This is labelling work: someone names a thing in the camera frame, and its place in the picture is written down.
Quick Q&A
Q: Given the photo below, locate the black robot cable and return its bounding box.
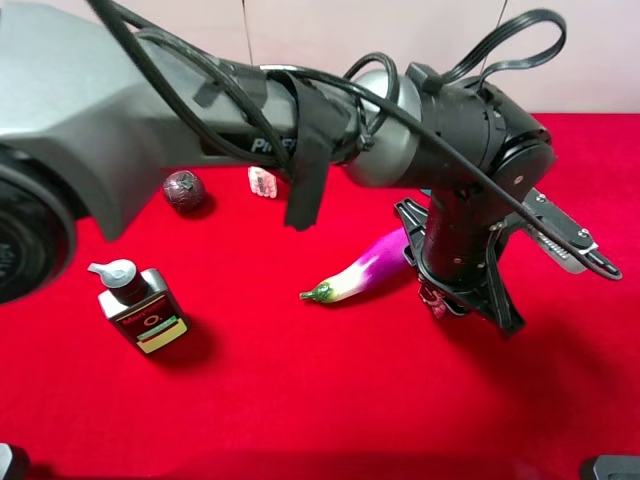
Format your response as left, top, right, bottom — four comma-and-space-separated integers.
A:
84, 0, 624, 282

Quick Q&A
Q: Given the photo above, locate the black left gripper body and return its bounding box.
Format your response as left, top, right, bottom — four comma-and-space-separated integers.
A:
395, 190, 525, 336

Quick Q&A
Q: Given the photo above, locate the red black patterned tin box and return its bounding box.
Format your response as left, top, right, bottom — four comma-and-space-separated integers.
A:
419, 284, 467, 319

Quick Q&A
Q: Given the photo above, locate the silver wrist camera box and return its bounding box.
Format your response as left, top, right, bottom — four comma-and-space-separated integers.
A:
523, 188, 598, 274

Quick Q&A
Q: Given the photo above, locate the red velvet table cloth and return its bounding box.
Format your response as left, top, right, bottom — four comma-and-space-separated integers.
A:
1, 115, 639, 479

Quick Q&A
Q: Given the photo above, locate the black block corner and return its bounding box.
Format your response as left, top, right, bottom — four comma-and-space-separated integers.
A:
0, 443, 30, 480
579, 455, 640, 480

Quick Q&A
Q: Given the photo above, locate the black block lower left corner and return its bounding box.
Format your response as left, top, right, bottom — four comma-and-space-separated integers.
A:
0, 443, 30, 480

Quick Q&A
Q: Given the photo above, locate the clear bottle of white pills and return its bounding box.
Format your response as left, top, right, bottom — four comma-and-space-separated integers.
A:
248, 167, 278, 199

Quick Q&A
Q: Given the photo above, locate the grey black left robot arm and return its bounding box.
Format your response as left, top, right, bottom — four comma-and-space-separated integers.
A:
1, 1, 562, 334

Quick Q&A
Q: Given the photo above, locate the dark brown round fruit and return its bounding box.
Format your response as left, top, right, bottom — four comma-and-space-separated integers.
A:
162, 170, 206, 214

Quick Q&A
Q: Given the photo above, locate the purple white toy eggplant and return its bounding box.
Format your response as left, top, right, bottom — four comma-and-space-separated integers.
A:
299, 227, 409, 304

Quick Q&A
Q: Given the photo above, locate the black block lower right corner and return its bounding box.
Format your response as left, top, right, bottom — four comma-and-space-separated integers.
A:
579, 455, 640, 480

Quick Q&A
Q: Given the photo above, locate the grey pump bottle red label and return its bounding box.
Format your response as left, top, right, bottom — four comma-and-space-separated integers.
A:
88, 259, 189, 355

